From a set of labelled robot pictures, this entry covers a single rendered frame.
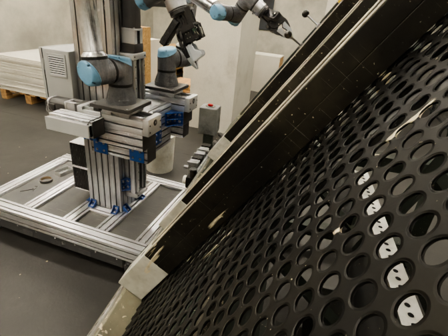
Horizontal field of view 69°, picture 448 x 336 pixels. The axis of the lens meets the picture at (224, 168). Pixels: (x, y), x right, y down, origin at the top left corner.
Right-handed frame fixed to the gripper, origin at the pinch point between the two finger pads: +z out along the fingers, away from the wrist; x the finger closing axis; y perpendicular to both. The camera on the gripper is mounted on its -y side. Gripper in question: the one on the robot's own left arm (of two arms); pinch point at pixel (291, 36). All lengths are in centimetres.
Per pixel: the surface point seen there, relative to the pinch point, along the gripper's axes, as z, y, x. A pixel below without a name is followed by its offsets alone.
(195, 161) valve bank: 4, -5, 83
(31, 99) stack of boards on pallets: -222, 294, 217
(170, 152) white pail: -16, 133, 116
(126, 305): 10, -110, 101
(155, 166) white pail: -18, 131, 135
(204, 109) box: -12, 35, 60
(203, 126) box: -6, 38, 69
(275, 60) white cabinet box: 12, 480, -86
